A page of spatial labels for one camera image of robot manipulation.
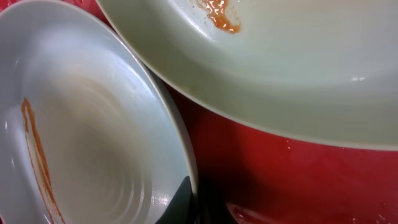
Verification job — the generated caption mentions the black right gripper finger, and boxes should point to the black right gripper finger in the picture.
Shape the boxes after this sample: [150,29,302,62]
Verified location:
[155,176,195,224]

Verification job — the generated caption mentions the light blue plate bottom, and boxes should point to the light blue plate bottom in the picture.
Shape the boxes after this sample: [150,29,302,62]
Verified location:
[1,1,198,223]

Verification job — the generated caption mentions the light blue plate top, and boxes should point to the light blue plate top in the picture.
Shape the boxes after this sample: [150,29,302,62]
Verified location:
[98,0,397,151]

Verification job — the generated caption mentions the light blue plate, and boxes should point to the light blue plate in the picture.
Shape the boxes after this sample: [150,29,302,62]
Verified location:
[1,1,198,223]
[98,0,397,151]

